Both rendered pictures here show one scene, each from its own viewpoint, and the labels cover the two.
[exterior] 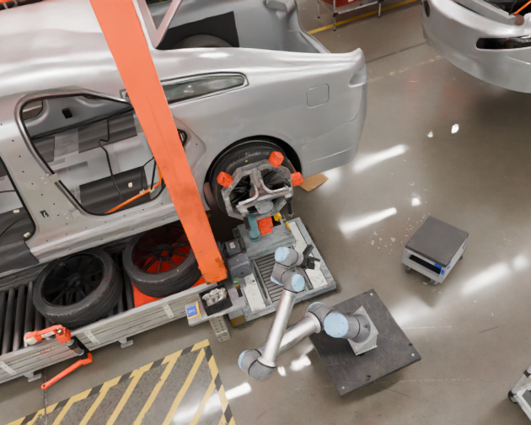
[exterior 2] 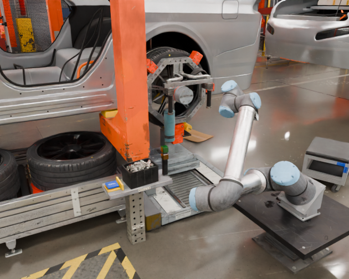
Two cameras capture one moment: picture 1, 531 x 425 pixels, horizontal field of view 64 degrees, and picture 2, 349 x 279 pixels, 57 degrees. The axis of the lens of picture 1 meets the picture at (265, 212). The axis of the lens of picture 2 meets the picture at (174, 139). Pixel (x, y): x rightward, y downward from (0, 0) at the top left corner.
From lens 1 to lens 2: 1.79 m
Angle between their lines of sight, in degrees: 27
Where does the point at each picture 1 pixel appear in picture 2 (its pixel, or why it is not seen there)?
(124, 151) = (39, 71)
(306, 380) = (244, 270)
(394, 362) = (345, 223)
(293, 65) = not seen: outside the picture
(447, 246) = (343, 150)
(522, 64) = not seen: outside the picture
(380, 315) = not seen: hidden behind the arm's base
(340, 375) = (295, 238)
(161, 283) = (72, 168)
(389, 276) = not seen: hidden behind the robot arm
